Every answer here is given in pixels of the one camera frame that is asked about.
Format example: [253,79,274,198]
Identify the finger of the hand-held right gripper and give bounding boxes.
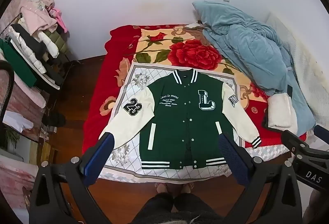
[281,130,329,163]
[314,125,329,141]

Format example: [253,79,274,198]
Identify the light blue comforter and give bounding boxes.
[192,1,316,137]

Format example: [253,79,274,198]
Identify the bright pink garment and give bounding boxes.
[50,7,68,33]

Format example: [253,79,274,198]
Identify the black curved cable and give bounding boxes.
[0,60,15,124]

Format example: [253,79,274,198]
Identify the red rose print blanket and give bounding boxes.
[82,24,307,160]

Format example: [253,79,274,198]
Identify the green hanging garment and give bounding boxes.
[0,38,37,87]

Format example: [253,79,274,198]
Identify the white puffer jacket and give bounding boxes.
[7,18,60,78]

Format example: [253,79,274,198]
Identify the white fleece folded cloth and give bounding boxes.
[267,94,299,134]

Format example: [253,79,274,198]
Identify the person's legs in dark pants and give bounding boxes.
[132,193,218,224]

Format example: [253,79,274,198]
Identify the white floral grid bedsheet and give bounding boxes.
[98,62,296,183]

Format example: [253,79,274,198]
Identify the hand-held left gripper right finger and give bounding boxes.
[218,133,304,224]

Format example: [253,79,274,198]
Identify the pale pink garment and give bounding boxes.
[20,0,59,35]

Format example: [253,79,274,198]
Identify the green and cream varsity jacket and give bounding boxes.
[98,69,262,170]

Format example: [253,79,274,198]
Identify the person's right hand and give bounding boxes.
[309,187,329,224]

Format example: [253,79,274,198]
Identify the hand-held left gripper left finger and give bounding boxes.
[29,133,115,224]

